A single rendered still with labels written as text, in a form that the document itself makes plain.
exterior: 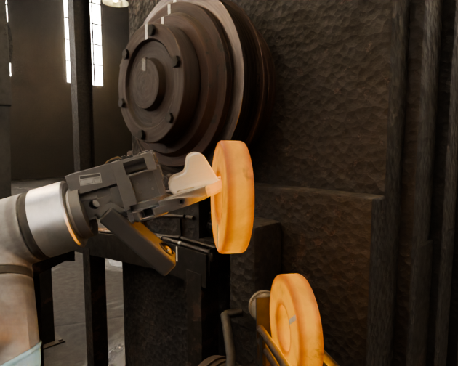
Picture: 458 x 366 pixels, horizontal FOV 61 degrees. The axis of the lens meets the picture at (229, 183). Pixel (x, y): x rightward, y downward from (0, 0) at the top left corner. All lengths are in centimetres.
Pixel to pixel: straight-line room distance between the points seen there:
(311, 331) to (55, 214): 35
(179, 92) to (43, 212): 46
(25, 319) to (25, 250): 8
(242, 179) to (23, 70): 1108
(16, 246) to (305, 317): 37
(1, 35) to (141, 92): 275
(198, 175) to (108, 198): 12
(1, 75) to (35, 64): 799
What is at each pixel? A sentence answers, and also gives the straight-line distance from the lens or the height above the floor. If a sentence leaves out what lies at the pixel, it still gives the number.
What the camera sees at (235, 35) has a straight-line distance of 88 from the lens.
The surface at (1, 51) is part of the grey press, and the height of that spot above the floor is 168.
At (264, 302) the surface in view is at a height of 71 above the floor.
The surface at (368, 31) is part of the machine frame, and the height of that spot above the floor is 120.
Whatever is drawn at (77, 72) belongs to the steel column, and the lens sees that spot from 808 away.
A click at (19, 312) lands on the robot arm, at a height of 79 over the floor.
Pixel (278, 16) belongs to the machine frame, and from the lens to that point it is 101.
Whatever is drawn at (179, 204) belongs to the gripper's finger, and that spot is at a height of 90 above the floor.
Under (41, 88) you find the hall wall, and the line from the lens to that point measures 1153.
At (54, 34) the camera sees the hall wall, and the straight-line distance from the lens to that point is 1192.
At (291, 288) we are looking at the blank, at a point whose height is 78.
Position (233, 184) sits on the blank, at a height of 93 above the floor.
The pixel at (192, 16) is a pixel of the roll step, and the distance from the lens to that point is 97.
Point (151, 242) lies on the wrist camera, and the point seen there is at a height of 85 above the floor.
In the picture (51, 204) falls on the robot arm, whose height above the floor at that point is 91.
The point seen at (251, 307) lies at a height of 67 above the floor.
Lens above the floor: 98
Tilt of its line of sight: 6 degrees down
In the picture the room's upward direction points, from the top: straight up
